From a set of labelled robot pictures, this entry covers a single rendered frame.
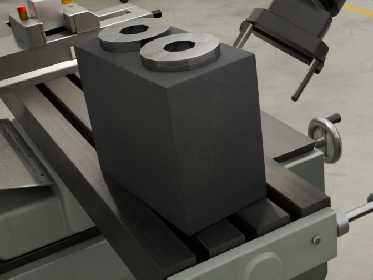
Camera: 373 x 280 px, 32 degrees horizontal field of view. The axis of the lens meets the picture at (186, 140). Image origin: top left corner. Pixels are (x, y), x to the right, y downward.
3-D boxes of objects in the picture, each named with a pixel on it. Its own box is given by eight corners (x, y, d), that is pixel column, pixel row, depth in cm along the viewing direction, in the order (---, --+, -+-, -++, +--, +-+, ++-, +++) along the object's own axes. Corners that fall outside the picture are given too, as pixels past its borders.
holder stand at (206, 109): (170, 139, 95) (150, 8, 86) (268, 195, 79) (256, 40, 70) (99, 170, 90) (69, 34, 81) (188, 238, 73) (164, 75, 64)
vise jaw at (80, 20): (79, 15, 137) (75, -4, 135) (101, 27, 127) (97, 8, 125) (53, 22, 135) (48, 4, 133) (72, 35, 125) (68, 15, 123)
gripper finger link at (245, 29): (230, 66, 92) (252, 31, 93) (230, 59, 89) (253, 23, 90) (221, 61, 92) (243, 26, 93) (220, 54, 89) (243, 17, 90)
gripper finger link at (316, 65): (291, 94, 87) (314, 56, 88) (290, 100, 90) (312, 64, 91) (302, 100, 87) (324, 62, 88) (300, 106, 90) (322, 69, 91)
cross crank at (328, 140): (324, 147, 160) (322, 104, 155) (356, 165, 150) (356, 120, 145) (271, 168, 154) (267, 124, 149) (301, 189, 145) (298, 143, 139)
